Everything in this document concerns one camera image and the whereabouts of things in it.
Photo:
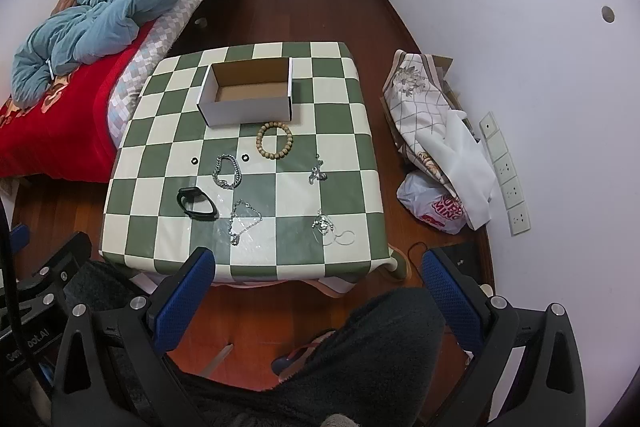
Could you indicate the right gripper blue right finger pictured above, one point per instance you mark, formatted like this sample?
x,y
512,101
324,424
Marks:
x,y
485,326

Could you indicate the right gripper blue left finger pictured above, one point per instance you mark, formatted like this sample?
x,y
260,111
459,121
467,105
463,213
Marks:
x,y
154,325

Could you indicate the black wristband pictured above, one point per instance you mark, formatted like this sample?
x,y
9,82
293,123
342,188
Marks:
x,y
196,204

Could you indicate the white cardboard box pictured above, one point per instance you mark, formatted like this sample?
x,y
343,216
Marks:
x,y
247,92

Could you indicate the black box on floor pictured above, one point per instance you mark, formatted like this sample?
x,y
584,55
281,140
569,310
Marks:
x,y
468,259

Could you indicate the dark trouser leg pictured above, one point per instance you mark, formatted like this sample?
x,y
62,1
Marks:
x,y
375,370

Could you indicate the white plastic shopping bag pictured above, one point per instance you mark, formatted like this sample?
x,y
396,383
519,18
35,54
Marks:
x,y
431,203

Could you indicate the red bed blanket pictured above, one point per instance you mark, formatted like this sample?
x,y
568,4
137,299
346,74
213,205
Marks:
x,y
65,135

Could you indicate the green white checkered tablecloth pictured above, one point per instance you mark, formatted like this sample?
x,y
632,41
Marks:
x,y
299,202

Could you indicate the floral patterned cloth bag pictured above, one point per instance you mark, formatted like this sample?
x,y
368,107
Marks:
x,y
415,97

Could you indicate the blue quilt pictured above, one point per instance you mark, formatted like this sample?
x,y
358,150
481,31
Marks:
x,y
78,35

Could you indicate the checkered mattress sheet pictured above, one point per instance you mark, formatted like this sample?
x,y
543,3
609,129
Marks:
x,y
163,34

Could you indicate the white wall socket strip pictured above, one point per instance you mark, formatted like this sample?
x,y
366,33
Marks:
x,y
507,176

